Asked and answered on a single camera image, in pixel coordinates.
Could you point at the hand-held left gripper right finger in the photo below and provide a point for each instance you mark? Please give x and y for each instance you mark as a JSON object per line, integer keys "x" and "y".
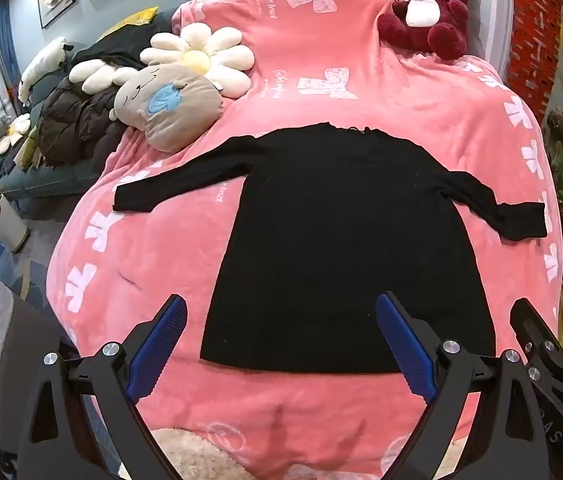
{"x": 406, "y": 345}

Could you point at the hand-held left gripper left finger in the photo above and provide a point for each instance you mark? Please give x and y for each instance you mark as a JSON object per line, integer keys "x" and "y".
{"x": 161, "y": 340}

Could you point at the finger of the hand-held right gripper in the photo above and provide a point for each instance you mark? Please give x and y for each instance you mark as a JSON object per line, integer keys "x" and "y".
{"x": 536, "y": 330}

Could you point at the black long-sleeved sweater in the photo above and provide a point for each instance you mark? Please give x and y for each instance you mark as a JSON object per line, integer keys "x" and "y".
{"x": 336, "y": 235}

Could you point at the beige fluffy cloth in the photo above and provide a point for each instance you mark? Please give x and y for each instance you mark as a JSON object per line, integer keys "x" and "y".
{"x": 196, "y": 455}

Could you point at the teal sofa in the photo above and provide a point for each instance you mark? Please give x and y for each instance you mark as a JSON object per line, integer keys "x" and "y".
{"x": 46, "y": 182}

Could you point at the grey face pillow blue nose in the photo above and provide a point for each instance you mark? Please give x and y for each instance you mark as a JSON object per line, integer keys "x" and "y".
{"x": 181, "y": 120}

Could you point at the black puffer jacket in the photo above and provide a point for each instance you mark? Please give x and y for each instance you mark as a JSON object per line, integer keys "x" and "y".
{"x": 71, "y": 125}

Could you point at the pink blanket with white bows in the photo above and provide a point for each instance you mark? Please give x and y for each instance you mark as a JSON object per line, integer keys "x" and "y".
{"x": 411, "y": 110}

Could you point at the small daisy flower pillow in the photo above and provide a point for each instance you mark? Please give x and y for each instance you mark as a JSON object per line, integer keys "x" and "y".
{"x": 11, "y": 132}

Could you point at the cream daisy flower pillow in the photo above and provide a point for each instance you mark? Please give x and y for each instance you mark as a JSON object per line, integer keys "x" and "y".
{"x": 86, "y": 71}

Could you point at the large daisy flower pillow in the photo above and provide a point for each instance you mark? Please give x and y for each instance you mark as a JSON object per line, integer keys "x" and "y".
{"x": 196, "y": 57}

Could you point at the dark cloth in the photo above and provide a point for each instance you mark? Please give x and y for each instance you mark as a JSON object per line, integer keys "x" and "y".
{"x": 111, "y": 50}

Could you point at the white plush animal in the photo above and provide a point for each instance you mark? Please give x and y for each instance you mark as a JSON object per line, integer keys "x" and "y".
{"x": 41, "y": 62}

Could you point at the dark red plush bear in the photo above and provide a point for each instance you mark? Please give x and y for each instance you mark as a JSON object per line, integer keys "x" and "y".
{"x": 449, "y": 25}

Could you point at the yellow cushion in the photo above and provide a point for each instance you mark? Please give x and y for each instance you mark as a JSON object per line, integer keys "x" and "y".
{"x": 136, "y": 17}

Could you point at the blue curtain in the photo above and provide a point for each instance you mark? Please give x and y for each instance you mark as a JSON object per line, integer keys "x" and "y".
{"x": 5, "y": 45}

